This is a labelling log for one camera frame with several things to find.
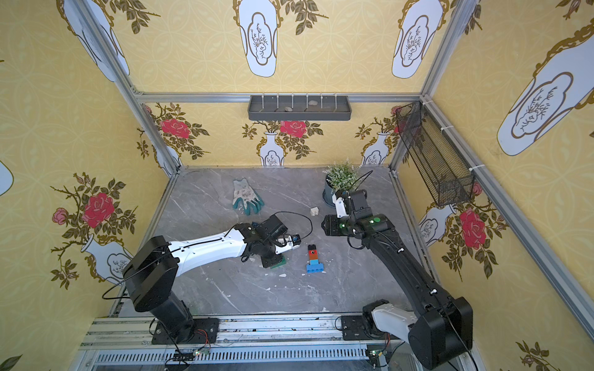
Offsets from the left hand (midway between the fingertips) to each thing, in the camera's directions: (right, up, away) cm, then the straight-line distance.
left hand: (280, 254), depth 87 cm
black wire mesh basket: (+60, +32, -3) cm, 68 cm away
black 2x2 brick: (+12, +2, +3) cm, 13 cm away
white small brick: (+14, +15, +14) cm, 25 cm away
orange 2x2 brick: (+13, -1, +1) cm, 13 cm away
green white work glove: (-17, +21, +20) cm, 34 cm away
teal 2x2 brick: (+13, -3, -1) cm, 13 cm away
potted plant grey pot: (+19, +23, +10) cm, 32 cm away
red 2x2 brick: (+13, 0, +1) cm, 13 cm away
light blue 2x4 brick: (+13, -5, -1) cm, 14 cm away
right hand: (+17, +12, -7) cm, 22 cm away
